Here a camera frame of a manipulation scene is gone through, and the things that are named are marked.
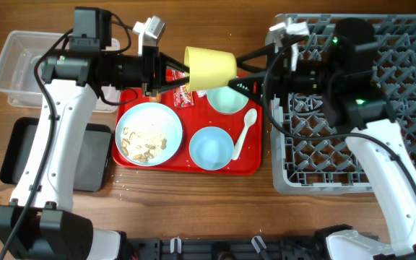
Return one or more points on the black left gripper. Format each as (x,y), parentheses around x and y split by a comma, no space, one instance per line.
(154,56)

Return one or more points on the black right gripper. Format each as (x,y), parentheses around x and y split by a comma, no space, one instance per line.
(277,82)

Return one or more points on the yellow plastic cup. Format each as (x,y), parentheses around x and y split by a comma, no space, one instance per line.
(209,68)

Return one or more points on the pale green bowl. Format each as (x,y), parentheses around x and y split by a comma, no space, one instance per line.
(226,100)

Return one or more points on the light blue bowl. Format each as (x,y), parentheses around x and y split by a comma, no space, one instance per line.
(211,148)

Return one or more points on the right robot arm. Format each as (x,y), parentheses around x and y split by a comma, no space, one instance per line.
(381,151)

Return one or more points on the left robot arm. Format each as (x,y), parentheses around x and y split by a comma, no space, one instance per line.
(38,222)

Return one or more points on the grey dishwasher rack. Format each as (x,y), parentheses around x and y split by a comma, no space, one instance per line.
(307,158)

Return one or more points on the red snack wrapper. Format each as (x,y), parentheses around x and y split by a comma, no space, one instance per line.
(182,98)

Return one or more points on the orange carrot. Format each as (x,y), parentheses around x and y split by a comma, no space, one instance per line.
(156,99)

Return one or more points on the crumpled white tissue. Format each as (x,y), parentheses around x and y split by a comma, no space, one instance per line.
(201,93)

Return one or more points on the white plastic spoon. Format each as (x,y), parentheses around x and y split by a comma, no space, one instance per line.
(248,120)

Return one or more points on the red serving tray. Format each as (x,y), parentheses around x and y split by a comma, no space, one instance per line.
(201,115)

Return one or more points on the light blue plate with rice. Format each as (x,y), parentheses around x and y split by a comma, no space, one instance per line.
(148,134)

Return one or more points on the black tray bin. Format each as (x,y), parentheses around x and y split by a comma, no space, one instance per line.
(93,157)

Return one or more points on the clear plastic bin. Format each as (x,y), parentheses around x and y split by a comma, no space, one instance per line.
(18,57)

